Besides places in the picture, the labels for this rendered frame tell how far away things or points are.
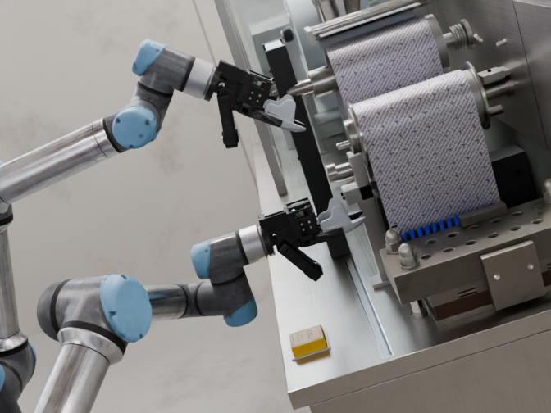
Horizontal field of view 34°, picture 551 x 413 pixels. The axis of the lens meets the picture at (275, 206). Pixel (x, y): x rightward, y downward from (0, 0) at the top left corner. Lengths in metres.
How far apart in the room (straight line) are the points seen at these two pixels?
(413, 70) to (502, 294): 0.59
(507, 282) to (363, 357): 0.31
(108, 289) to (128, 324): 0.07
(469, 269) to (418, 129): 0.31
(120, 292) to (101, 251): 3.61
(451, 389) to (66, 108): 3.55
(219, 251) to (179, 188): 3.23
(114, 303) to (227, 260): 0.39
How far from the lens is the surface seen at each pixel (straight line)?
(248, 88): 1.78
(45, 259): 5.15
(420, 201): 1.86
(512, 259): 1.71
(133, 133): 1.66
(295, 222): 1.81
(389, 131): 1.82
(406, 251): 1.70
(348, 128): 1.84
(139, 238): 5.11
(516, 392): 1.78
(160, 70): 1.77
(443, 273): 1.71
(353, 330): 1.84
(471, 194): 1.89
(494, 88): 1.90
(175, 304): 1.88
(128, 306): 1.53
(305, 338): 1.82
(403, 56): 2.04
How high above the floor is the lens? 1.70
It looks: 17 degrees down
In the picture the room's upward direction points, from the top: 19 degrees counter-clockwise
